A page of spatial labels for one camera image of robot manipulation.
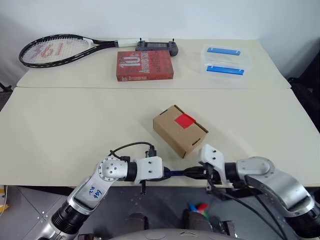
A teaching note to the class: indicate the green marker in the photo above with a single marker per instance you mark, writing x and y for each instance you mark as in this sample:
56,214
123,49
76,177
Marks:
205,214

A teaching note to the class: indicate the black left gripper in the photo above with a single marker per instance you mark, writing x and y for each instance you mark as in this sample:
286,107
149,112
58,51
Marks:
155,178

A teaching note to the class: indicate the clear container with blue clips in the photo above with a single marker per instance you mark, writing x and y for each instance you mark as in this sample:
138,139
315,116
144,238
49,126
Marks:
225,61

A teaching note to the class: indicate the brown cardboard box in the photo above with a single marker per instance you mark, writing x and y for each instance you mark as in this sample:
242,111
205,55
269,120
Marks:
175,133

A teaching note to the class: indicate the black tripod leg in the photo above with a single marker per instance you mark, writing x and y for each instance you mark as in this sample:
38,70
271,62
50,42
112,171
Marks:
5,86

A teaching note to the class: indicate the grey remote controller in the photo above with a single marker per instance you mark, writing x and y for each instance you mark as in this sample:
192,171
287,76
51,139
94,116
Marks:
157,46

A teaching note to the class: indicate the red book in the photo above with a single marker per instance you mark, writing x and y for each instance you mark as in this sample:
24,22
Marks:
143,65

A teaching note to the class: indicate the black chair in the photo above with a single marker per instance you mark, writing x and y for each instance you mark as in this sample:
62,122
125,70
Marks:
306,82

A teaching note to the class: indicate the blue marker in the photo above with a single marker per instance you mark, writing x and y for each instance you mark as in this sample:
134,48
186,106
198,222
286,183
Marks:
192,206

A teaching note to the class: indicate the yellow and white object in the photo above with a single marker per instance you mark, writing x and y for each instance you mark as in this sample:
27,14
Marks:
2,202

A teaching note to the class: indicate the black and white tennis racket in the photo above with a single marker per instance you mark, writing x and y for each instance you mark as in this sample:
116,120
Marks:
55,51

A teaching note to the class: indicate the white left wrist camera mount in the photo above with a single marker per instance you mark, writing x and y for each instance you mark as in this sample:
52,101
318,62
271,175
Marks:
150,170

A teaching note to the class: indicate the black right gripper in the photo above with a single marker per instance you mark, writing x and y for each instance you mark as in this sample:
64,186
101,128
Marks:
212,175

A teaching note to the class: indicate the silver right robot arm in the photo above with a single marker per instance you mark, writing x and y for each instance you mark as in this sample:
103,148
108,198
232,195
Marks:
275,182

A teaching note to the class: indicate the red marker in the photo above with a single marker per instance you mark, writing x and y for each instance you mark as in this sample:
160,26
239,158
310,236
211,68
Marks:
202,206

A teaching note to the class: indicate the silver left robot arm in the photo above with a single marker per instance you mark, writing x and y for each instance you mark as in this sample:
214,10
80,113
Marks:
100,185

